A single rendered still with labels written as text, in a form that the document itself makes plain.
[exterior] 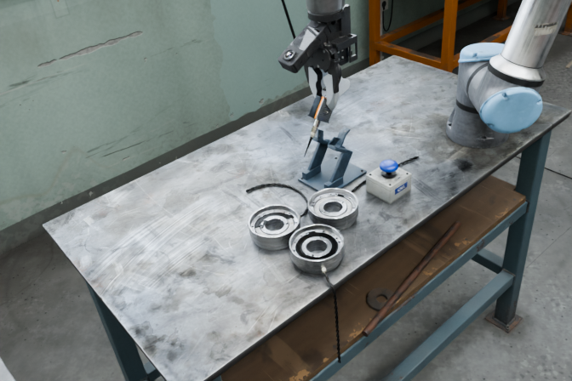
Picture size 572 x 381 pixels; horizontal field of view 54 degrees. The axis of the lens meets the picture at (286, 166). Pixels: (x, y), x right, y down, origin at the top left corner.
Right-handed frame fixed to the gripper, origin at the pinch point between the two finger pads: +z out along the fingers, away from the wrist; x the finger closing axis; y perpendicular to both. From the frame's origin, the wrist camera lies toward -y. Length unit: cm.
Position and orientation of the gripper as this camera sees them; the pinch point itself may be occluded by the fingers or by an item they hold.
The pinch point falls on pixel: (323, 104)
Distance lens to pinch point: 120.4
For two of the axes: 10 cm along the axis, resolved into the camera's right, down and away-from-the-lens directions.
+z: 0.9, 8.3, 5.6
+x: -6.6, -3.7, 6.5
